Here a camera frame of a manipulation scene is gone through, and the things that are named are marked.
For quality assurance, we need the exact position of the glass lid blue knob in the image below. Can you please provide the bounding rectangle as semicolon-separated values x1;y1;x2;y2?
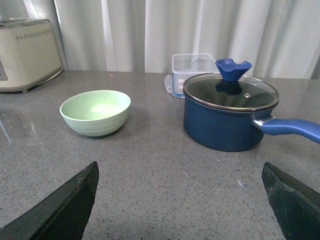
183;58;279;112

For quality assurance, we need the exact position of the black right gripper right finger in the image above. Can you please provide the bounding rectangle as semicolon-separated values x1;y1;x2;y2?
261;162;320;240

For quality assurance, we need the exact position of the clear plastic container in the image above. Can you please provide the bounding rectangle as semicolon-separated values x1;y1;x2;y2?
164;53;219;98

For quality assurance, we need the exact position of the cream toaster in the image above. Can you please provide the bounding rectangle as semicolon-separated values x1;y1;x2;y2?
0;18;63;93

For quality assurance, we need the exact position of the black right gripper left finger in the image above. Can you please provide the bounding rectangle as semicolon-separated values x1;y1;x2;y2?
0;161;99;240

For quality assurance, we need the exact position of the blue saucepan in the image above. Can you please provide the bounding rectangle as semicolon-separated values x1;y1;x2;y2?
182;74;320;153

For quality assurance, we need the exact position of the green bowl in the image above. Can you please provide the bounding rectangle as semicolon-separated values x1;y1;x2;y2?
59;90;131;137

